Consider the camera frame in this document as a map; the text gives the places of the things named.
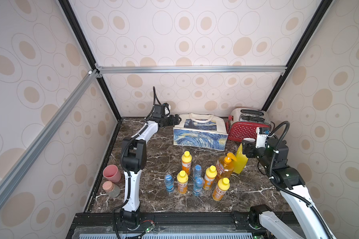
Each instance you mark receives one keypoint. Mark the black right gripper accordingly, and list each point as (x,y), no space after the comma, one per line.
(248,147)

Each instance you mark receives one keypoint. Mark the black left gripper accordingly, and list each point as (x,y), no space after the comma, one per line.
(172,123)

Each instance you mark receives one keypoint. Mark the yellow dish soap pump bottle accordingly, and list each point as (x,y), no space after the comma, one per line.
(241,159)

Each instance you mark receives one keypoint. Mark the orange dish soap pump bottle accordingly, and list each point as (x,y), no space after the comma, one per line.
(225,166)

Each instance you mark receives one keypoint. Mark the cream starry night shopping bag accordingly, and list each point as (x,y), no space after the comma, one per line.
(205,131)

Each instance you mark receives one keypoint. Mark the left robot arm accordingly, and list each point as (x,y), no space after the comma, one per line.
(134,157)

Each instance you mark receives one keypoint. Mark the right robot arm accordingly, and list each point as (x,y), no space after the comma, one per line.
(271,151)

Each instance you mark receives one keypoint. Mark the red white toaster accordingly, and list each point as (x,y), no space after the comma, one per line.
(243,122)

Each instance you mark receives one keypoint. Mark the yellow cap juice bottle rear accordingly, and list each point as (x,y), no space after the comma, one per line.
(186,160)

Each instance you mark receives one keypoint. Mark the yellow cap juice bottle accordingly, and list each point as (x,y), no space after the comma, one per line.
(222,186)
(186,160)
(210,175)
(182,178)

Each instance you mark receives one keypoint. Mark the yellow cap juice bottle right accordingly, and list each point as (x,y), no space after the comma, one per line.
(222,186)

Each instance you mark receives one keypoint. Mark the yellow cap juice bottle middle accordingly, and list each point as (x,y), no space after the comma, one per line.
(210,175)

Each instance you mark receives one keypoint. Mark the blue cap water bottle rear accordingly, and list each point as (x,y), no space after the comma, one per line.
(197,170)

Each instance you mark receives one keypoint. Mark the blue cap water bottle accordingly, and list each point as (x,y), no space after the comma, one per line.
(197,186)
(197,170)
(169,183)

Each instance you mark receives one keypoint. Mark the yellow cap juice bottle left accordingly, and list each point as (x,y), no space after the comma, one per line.
(182,178)

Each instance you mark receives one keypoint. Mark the blue cap water bottle left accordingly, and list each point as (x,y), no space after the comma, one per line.
(169,183)

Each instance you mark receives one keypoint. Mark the blue cap water bottle front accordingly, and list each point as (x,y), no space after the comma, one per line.
(197,186)

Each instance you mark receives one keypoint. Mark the pink plastic cup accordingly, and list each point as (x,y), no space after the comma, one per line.
(112,173)

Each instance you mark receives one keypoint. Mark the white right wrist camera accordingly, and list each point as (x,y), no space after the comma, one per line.
(262,134)

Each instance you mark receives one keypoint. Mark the silver horizontal frame bar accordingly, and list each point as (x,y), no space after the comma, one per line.
(192,69)

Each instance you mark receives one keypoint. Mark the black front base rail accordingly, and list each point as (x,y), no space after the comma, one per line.
(226,223)

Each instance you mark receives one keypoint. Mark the black left frame post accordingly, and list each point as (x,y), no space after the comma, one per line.
(82,40)

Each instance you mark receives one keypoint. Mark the black frame post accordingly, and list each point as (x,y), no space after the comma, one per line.
(82,40)
(311,28)

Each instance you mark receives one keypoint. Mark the black right frame post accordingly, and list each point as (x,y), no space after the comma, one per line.
(311,28)

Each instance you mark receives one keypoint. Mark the silver diagonal frame bar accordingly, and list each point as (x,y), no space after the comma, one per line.
(20,169)

